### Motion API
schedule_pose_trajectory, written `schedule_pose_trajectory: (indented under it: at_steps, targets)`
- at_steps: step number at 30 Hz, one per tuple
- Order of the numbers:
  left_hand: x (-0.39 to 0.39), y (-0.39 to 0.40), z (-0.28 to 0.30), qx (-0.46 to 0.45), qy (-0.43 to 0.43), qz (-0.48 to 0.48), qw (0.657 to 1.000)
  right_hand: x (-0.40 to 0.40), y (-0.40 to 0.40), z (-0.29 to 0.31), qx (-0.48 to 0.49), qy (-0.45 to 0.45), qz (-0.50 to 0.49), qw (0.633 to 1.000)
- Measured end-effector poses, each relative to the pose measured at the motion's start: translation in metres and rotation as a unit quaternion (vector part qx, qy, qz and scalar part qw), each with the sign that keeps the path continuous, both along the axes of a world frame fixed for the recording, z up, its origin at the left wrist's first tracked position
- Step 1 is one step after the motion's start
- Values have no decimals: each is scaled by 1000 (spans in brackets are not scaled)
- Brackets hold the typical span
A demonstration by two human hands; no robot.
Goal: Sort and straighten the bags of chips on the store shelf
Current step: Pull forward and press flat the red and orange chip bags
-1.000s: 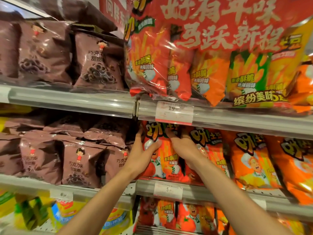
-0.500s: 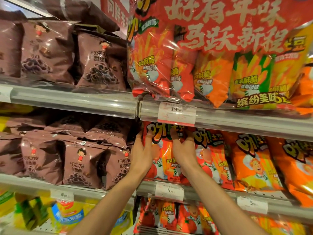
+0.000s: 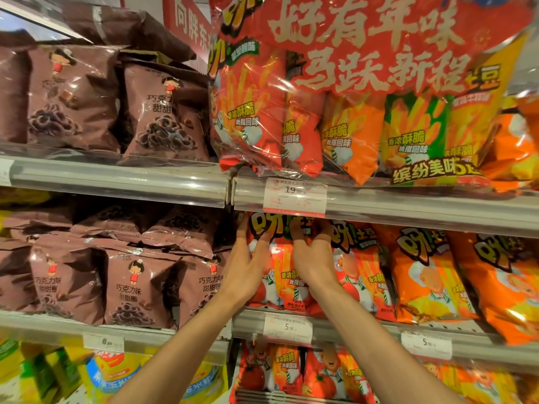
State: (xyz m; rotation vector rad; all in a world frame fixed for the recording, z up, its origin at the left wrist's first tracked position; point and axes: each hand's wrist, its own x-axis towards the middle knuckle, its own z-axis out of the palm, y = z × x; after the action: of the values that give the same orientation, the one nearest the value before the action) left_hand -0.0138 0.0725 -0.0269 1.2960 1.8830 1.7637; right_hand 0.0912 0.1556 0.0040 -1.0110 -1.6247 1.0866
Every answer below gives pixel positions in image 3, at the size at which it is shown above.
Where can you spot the person's left hand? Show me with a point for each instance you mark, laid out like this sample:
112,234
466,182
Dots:
246,273

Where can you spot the person's right hand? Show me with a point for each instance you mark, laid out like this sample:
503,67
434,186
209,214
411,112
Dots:
316,265

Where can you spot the row of red tomato chip bags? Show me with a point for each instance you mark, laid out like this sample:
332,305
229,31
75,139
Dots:
324,374

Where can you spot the orange potato stick bag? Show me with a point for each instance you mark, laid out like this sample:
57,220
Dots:
425,281
505,290

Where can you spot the metal store shelving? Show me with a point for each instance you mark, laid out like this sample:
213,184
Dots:
126,180

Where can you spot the large red multipack snack bag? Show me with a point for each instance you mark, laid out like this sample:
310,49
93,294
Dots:
337,37

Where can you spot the person's left forearm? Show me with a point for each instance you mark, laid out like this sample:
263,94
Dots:
181,357

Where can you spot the person's right forearm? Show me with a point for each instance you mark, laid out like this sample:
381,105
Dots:
379,353

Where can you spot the white price tag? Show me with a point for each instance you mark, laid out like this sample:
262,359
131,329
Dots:
103,343
288,329
6,172
294,197
426,345

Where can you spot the red hanging banner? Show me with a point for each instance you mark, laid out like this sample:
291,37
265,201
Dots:
185,25

